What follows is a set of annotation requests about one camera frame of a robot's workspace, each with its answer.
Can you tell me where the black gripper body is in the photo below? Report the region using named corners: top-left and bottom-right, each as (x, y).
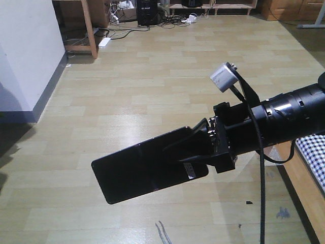
top-left (212, 102), bottom-right (256, 173)

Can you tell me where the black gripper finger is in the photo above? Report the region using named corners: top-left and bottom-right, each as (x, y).
top-left (178, 154), bottom-right (218, 166)
top-left (164, 118), bottom-right (211, 153)

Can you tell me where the black foldable phone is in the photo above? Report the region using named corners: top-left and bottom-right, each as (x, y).
top-left (91, 127), bottom-right (209, 204)

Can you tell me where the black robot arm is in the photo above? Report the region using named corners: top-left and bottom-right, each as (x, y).
top-left (163, 74), bottom-right (324, 173)

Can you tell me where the checkered bed sheet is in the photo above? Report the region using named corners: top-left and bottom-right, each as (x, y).
top-left (296, 134), bottom-right (324, 195)

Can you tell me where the white desk leg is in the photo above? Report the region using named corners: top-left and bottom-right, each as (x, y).
top-left (296, 10), bottom-right (325, 29)

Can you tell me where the white power strip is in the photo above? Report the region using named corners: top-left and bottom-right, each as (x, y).
top-left (98, 37), bottom-right (111, 48)

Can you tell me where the wooden cabinet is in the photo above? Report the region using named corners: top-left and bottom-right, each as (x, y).
top-left (256, 0), bottom-right (324, 22)

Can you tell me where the black computer tower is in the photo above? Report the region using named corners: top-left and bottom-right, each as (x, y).
top-left (136, 0), bottom-right (160, 26)

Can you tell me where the wooden shelf unit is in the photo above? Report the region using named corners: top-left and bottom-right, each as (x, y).
top-left (52, 0), bottom-right (111, 59)

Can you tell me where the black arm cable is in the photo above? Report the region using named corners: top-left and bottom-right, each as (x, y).
top-left (230, 86), bottom-right (297, 244)

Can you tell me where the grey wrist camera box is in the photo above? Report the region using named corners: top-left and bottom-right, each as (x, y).
top-left (210, 62), bottom-right (239, 93)

